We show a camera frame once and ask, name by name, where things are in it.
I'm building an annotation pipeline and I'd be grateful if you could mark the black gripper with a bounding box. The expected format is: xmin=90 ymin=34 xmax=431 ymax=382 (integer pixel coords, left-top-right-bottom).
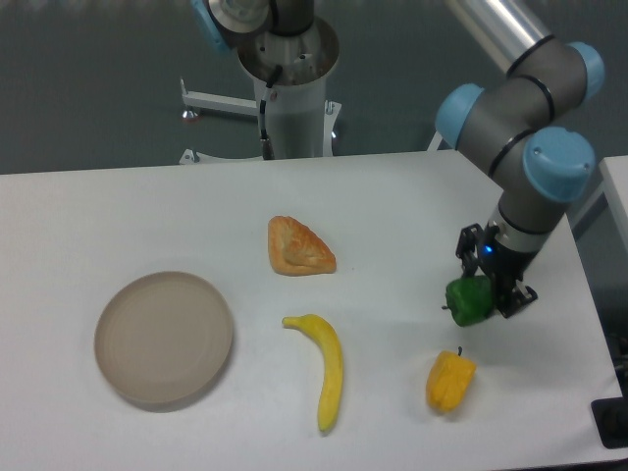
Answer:
xmin=455 ymin=224 xmax=539 ymax=318

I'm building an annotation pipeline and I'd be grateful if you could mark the green toy pepper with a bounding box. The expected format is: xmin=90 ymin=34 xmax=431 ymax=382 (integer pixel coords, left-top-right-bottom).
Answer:
xmin=445 ymin=276 xmax=494 ymax=327

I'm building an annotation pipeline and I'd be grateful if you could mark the yellow toy banana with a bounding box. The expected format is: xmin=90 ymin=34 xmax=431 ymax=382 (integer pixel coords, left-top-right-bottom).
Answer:
xmin=282 ymin=314 xmax=344 ymax=435

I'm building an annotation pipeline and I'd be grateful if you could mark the white side table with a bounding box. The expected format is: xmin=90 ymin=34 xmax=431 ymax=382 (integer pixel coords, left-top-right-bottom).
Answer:
xmin=570 ymin=155 xmax=628 ymax=247

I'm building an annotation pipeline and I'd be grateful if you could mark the black cable on pedestal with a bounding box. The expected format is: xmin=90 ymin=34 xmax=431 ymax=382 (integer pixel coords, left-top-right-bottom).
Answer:
xmin=258 ymin=65 xmax=284 ymax=161

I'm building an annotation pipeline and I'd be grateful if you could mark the beige round plate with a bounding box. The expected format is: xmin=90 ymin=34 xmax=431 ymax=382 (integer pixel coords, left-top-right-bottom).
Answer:
xmin=93 ymin=271 xmax=235 ymax=412

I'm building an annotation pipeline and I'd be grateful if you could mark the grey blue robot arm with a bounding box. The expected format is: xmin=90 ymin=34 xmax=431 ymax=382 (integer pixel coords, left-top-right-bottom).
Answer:
xmin=191 ymin=1 xmax=605 ymax=327

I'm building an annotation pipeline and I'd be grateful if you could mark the orange toy pastry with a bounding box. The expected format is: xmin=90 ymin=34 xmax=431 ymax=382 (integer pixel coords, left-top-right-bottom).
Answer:
xmin=268 ymin=216 xmax=337 ymax=277

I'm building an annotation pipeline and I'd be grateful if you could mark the black device at edge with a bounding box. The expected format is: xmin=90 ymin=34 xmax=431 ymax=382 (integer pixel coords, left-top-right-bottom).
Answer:
xmin=591 ymin=397 xmax=627 ymax=449

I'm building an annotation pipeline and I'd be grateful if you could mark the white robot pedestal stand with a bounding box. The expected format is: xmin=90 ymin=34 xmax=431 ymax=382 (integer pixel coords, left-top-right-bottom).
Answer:
xmin=181 ymin=18 xmax=341 ymax=160

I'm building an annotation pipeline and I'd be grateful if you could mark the yellow toy pepper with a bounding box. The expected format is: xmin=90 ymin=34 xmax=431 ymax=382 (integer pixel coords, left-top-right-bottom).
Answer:
xmin=425 ymin=346 xmax=477 ymax=413

